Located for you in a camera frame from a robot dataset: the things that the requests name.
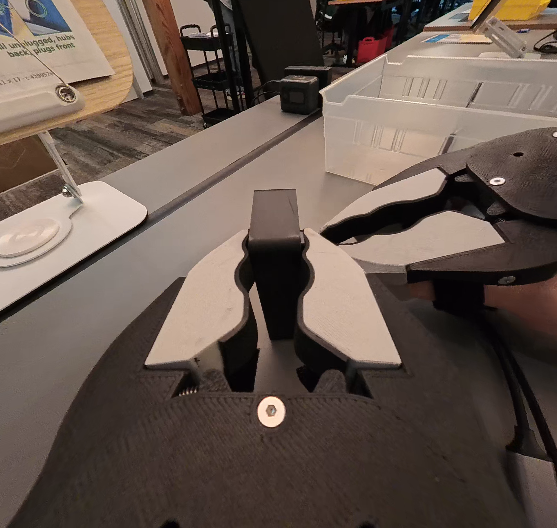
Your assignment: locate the red storage bin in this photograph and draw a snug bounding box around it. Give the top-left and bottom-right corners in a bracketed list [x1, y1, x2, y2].
[357, 36, 388, 64]

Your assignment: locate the black panel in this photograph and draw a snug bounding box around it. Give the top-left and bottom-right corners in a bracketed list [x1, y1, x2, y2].
[226, 0, 325, 98]

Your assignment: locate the black usb hub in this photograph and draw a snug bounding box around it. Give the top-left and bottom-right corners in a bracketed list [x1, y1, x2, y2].
[248, 189, 305, 342]

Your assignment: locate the yellow storage bin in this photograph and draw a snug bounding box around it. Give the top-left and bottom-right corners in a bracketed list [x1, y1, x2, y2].
[470, 0, 555, 22]

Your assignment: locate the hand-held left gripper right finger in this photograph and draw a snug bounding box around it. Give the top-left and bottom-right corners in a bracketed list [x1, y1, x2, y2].
[298, 228, 403, 370]

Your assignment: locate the clear plastic storage box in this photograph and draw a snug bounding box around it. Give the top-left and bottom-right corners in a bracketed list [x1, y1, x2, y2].
[320, 54, 557, 187]

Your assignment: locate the person's right hand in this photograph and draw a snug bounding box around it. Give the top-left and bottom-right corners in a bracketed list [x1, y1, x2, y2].
[409, 275, 557, 342]

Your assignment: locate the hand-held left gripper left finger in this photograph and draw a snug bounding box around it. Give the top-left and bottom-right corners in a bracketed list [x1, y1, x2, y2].
[144, 229, 258, 370]

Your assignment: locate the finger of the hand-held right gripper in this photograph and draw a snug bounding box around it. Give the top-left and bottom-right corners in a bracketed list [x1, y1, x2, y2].
[348, 210, 508, 274]
[320, 169, 450, 244]

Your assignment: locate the printed paper sheet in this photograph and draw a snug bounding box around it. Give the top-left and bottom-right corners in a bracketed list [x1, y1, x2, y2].
[420, 33, 492, 47]

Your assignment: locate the white tablet stand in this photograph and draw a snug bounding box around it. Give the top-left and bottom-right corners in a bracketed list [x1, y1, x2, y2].
[468, 0, 536, 59]

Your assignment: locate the black cable with grey plugs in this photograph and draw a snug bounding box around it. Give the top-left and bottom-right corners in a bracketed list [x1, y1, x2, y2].
[492, 341, 557, 528]

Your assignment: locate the black rolling cart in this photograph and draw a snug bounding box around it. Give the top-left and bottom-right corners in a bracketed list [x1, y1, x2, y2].
[179, 23, 236, 128]

